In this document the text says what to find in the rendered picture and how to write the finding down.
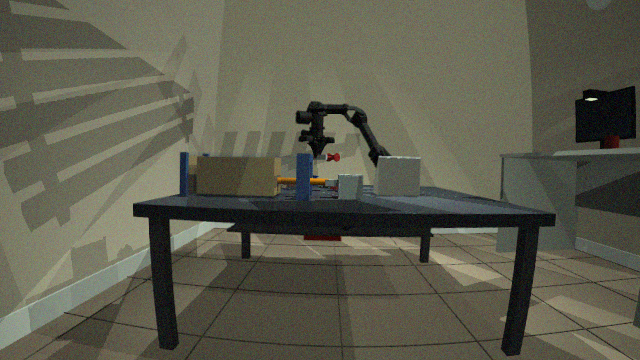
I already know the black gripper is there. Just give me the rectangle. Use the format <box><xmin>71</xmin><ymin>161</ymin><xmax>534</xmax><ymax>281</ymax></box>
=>
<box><xmin>298</xmin><ymin>125</ymin><xmax>335</xmax><ymax>158</ymax></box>

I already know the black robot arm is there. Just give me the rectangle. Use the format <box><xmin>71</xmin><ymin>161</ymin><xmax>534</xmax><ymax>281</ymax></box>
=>
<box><xmin>295</xmin><ymin>101</ymin><xmax>392</xmax><ymax>168</ymax></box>

